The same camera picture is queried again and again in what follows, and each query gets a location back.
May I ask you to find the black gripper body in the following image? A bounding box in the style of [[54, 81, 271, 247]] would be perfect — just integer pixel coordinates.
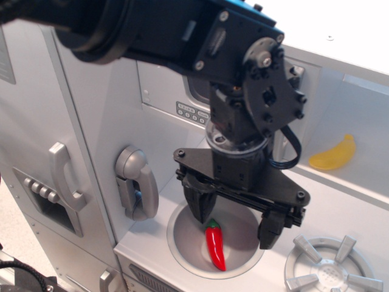
[[174, 131, 310, 227]]

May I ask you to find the grey toy ice dispenser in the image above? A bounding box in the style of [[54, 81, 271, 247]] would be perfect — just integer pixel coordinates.
[[12, 167, 83, 237]]

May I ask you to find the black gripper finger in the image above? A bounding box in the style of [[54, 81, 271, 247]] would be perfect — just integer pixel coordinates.
[[257, 210, 286, 249], [182, 177, 217, 223]]

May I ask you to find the white toy microwave door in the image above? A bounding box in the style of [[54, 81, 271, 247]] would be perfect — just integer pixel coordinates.
[[136, 59, 305, 128]]

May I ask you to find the round silver toy sink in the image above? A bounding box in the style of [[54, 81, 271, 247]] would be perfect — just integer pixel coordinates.
[[167, 198, 264, 279]]

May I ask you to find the yellow toy banana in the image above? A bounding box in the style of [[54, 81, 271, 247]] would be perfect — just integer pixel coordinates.
[[308, 134, 356, 170]]

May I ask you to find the grey lower door handle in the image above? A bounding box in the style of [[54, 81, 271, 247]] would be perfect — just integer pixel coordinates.
[[99, 269, 122, 292]]

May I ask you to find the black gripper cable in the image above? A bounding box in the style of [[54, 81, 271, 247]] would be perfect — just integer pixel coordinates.
[[268, 125, 303, 169]]

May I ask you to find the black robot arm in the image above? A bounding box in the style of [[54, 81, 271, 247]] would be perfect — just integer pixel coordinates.
[[1, 1, 310, 249]]

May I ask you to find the black cable bottom left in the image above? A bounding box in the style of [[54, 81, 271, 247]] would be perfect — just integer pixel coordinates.
[[0, 243, 58, 292]]

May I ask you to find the grey oven vent panel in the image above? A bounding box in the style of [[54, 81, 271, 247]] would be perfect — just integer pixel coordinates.
[[129, 264, 179, 292]]

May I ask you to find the red toy chili pepper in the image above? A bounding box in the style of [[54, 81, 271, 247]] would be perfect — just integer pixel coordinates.
[[205, 219, 227, 271]]

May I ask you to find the silver toy stove burner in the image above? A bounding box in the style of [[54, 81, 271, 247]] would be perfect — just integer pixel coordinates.
[[284, 234, 384, 292]]

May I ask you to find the grey fridge door handle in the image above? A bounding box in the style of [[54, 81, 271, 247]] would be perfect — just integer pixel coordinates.
[[49, 142, 86, 212]]

